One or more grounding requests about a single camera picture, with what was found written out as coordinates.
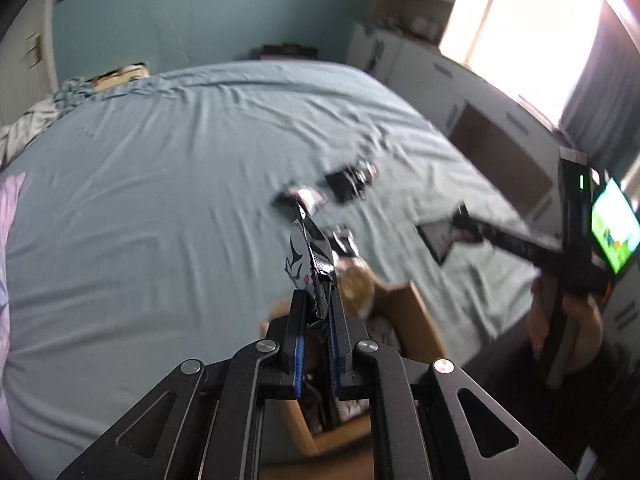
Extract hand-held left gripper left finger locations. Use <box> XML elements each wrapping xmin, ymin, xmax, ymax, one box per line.
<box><xmin>56</xmin><ymin>290</ymin><xmax>309</xmax><ymax>480</ymax></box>

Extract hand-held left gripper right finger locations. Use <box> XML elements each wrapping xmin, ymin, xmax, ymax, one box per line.
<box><xmin>327</xmin><ymin>287</ymin><xmax>577</xmax><ymax>480</ymax></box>

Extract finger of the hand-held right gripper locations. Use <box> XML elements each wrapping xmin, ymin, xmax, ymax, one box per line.
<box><xmin>470</xmin><ymin>232</ymin><xmax>556</xmax><ymax>272</ymax></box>
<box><xmin>451</xmin><ymin>203</ymin><xmax>563</xmax><ymax>256</ymax></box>

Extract black snack packet pink edge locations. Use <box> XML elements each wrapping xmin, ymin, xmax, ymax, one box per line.
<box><xmin>416</xmin><ymin>212</ymin><xmax>483</xmax><ymax>266</ymax></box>

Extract brown cardboard box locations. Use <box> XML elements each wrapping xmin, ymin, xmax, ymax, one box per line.
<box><xmin>260</xmin><ymin>281</ymin><xmax>447</xmax><ymax>457</ymax></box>

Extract black snack packet red mark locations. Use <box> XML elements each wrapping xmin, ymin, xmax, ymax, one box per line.
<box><xmin>284</xmin><ymin>201</ymin><xmax>337</xmax><ymax>328</ymax></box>

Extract clear bag of brown snacks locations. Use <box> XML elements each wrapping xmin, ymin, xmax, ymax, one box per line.
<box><xmin>334</xmin><ymin>259</ymin><xmax>377</xmax><ymax>318</ymax></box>

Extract person's right hand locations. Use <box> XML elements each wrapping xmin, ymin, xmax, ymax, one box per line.
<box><xmin>529</xmin><ymin>276</ymin><xmax>607</xmax><ymax>377</ymax></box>

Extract white cabinet unit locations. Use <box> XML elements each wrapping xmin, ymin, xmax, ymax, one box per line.
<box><xmin>347</xmin><ymin>20</ymin><xmax>640</xmax><ymax>351</ymax></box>

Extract grey curtain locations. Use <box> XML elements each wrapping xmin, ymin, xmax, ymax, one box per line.
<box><xmin>556</xmin><ymin>0</ymin><xmax>640</xmax><ymax>181</ymax></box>

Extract person's dark pants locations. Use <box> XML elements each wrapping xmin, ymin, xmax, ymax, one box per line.
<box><xmin>480</xmin><ymin>330</ymin><xmax>640</xmax><ymax>480</ymax></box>

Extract bright window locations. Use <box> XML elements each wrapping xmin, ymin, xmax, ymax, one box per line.
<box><xmin>439</xmin><ymin>0</ymin><xmax>608</xmax><ymax>131</ymax></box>

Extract black device behind bed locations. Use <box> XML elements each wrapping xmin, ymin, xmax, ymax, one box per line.
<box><xmin>250</xmin><ymin>43</ymin><xmax>319</xmax><ymax>62</ymax></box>

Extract lilac duvet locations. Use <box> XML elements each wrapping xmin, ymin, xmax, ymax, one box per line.
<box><xmin>0</xmin><ymin>172</ymin><xmax>27</xmax><ymax>436</ymax></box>

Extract small cardboard box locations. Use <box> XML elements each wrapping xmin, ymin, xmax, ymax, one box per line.
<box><xmin>90</xmin><ymin>61</ymin><xmax>151</xmax><ymax>92</ymax></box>

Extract crumpled blue cloth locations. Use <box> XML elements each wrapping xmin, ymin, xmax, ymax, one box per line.
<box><xmin>54</xmin><ymin>77</ymin><xmax>103</xmax><ymax>111</ymax></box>

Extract crumpled grey cloth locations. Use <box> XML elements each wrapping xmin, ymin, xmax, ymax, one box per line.
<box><xmin>0</xmin><ymin>100</ymin><xmax>57</xmax><ymax>168</ymax></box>

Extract white door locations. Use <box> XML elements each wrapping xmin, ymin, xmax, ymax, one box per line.
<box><xmin>0</xmin><ymin>0</ymin><xmax>57</xmax><ymax>126</ymax></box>

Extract thin hanging cable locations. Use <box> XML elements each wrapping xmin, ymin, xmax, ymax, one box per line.
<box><xmin>152</xmin><ymin>0</ymin><xmax>197</xmax><ymax>68</ymax></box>

